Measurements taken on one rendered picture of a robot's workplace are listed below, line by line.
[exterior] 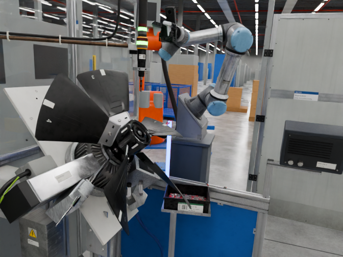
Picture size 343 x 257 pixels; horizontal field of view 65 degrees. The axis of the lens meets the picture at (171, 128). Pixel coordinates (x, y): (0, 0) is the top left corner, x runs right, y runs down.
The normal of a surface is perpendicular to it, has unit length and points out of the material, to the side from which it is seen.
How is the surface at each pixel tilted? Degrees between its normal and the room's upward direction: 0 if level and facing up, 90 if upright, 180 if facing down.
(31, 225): 90
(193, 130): 90
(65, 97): 76
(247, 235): 90
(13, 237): 90
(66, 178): 50
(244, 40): 104
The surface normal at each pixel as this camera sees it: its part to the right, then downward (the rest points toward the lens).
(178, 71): -0.29, 0.20
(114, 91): 0.25, -0.49
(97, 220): 0.74, -0.53
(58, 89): 0.72, -0.14
